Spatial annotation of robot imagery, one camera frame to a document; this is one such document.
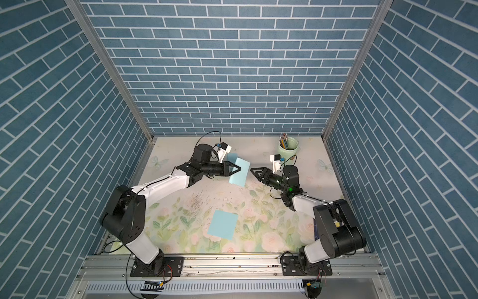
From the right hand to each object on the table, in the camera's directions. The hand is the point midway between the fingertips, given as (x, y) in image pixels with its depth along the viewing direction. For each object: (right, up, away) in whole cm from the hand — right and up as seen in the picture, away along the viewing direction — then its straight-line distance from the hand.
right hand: (254, 172), depth 84 cm
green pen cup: (+19, +8, +14) cm, 25 cm away
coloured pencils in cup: (+16, +16, +13) cm, 26 cm away
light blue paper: (-6, -2, 0) cm, 7 cm away
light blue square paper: (-10, +7, -3) cm, 13 cm away
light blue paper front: (-15, -24, +1) cm, 28 cm away
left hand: (-5, +1, -2) cm, 6 cm away
